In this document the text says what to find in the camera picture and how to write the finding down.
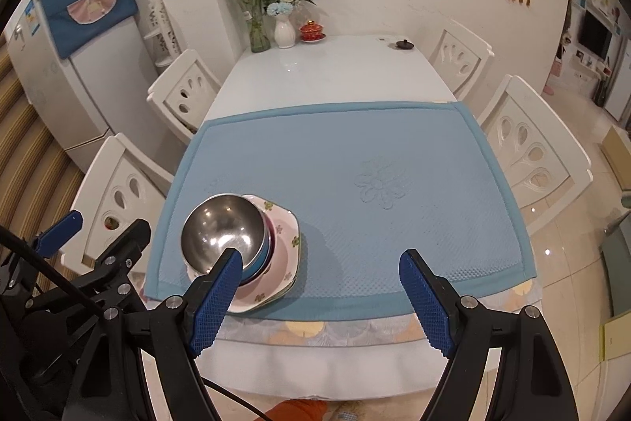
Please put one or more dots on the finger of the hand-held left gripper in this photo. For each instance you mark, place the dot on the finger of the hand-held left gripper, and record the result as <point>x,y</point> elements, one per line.
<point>59,233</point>
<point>123,243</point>

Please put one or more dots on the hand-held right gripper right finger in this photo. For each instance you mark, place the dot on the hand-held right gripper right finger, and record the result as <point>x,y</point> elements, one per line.
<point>429,302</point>

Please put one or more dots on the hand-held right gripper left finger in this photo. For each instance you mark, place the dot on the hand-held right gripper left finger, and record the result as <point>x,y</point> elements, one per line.
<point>217,297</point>

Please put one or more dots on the blue steel bowl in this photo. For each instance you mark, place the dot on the blue steel bowl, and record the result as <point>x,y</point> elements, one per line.
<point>259,260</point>

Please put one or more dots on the green flower square plate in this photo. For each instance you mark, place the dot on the green flower square plate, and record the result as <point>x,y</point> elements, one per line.
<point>296,243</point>
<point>276,300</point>

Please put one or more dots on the magenta steel bowl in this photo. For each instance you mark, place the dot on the magenta steel bowl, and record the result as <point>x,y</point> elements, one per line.
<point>222,223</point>

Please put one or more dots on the brown striped curtain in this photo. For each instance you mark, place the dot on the brown striped curtain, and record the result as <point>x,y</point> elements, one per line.
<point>34,164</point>

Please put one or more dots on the white dining chair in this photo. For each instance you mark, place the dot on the white dining chair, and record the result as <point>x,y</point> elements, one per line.
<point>480,56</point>
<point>212,75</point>
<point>106,164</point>
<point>562,125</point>

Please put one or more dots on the light blue quilted mat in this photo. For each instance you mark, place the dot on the light blue quilted mat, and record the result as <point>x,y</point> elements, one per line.
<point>394,228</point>

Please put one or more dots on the floral lace tablecloth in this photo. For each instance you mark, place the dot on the floral lace tablecloth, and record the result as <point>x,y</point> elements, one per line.
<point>320,332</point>

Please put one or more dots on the white refrigerator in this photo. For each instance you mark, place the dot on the white refrigerator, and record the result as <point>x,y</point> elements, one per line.
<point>98,105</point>

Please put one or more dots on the person's orange clothing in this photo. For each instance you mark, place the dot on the person's orange clothing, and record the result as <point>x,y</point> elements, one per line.
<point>296,411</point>

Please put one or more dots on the grey green armchair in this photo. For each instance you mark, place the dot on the grey green armchair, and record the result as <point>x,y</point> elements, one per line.
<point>618,268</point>

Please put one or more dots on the blue refrigerator cover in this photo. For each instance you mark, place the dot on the blue refrigerator cover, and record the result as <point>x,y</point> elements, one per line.
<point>64,36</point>

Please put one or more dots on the white corner shelf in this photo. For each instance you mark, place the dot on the white corner shelf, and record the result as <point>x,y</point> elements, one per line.
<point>165,36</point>

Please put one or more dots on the beige cardboard box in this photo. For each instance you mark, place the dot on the beige cardboard box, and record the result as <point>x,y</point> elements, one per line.
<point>616,154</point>

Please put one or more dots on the glass vase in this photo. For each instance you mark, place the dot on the glass vase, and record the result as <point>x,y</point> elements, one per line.
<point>257,39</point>

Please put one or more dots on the small black lid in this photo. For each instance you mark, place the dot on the small black lid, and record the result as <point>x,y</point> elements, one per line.
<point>404,45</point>

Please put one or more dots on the white ceramic vase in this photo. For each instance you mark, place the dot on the white ceramic vase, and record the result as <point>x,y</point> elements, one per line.
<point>284,36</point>

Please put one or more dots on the red lidded teacup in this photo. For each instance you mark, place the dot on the red lidded teacup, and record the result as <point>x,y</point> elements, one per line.
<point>311,31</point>

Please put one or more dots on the black wall television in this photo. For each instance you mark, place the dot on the black wall television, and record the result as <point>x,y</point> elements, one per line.
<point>595,34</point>

